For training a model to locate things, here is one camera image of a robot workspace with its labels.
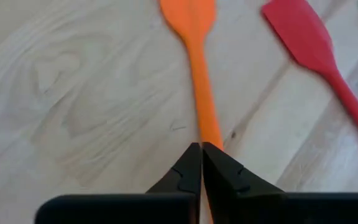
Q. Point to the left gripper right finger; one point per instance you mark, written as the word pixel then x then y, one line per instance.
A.
pixel 235 186

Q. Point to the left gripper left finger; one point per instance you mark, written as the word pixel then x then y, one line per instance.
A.
pixel 179 186

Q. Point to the orange silicone spatula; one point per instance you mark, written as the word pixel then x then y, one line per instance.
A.
pixel 197 62

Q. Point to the red silicone spatula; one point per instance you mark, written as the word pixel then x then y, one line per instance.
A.
pixel 303 40

